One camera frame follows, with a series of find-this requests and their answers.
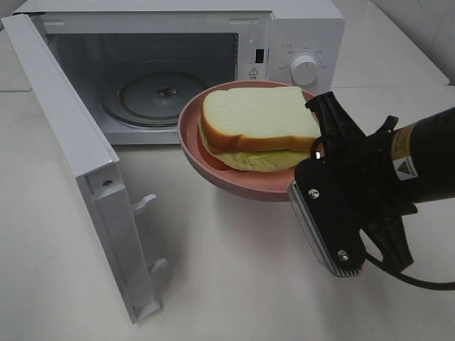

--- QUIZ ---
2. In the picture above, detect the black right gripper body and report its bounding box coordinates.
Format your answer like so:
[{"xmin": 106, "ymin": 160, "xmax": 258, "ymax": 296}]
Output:
[{"xmin": 320, "ymin": 115, "xmax": 417, "ymax": 234}]

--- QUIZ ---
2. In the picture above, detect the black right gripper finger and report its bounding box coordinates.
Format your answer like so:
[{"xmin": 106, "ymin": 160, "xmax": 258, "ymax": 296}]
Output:
[
  {"xmin": 306, "ymin": 92, "xmax": 366, "ymax": 142},
  {"xmin": 359, "ymin": 213, "xmax": 414, "ymax": 273}
]

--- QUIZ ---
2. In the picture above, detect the white bread sandwich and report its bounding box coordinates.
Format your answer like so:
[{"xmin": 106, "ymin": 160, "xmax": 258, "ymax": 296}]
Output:
[{"xmin": 198, "ymin": 86, "xmax": 321, "ymax": 173}]

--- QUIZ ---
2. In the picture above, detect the pink round plate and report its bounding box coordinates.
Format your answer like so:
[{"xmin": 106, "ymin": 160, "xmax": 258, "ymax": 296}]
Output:
[{"xmin": 178, "ymin": 80, "xmax": 313, "ymax": 202}]

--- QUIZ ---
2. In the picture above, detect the white microwave door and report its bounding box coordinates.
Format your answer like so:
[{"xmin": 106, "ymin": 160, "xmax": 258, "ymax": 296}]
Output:
[{"xmin": 2, "ymin": 14, "xmax": 161, "ymax": 323}]

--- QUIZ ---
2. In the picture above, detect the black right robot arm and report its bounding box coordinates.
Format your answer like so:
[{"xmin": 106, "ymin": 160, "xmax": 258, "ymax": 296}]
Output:
[{"xmin": 316, "ymin": 104, "xmax": 454, "ymax": 273}]

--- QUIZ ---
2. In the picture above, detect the upper white power knob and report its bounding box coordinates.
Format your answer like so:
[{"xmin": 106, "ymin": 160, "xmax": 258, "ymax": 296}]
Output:
[{"xmin": 289, "ymin": 52, "xmax": 320, "ymax": 85}]

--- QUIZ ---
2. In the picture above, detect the glass microwave turntable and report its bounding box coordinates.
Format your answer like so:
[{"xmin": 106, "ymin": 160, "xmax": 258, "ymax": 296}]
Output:
[{"xmin": 102, "ymin": 72, "xmax": 207, "ymax": 128}]

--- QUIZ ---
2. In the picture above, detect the white microwave oven body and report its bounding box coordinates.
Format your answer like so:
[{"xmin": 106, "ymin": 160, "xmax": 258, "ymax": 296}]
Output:
[{"xmin": 7, "ymin": 1, "xmax": 345, "ymax": 145}]

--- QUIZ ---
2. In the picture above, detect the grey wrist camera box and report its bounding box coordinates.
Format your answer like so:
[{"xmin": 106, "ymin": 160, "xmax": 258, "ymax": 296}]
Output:
[{"xmin": 288, "ymin": 158, "xmax": 366, "ymax": 277}]

